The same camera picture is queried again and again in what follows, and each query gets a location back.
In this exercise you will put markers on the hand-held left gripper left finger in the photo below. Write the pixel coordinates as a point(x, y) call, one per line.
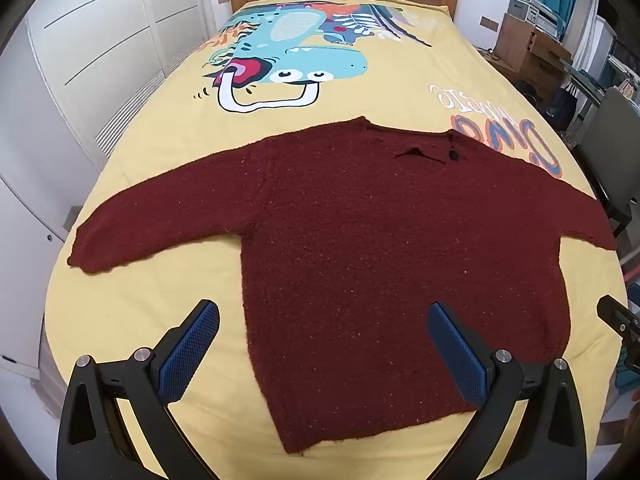
point(192, 350)

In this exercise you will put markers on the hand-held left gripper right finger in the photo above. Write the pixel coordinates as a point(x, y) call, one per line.
point(457, 350)

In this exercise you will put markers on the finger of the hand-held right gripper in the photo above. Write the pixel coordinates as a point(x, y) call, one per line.
point(620, 319)

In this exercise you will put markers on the maroon knit sweater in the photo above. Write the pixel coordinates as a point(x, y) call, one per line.
point(375, 235)

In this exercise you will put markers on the grey-green chair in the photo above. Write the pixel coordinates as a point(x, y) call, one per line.
point(612, 135)

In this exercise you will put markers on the dark blue bag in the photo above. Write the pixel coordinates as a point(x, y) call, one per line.
point(564, 107)

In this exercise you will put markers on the yellow dinosaur print bedspread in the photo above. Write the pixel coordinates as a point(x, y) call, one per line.
point(400, 85)

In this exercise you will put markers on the wooden cabinet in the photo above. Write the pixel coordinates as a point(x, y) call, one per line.
point(530, 52)

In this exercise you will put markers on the white wardrobe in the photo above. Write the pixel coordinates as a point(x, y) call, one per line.
point(100, 35)

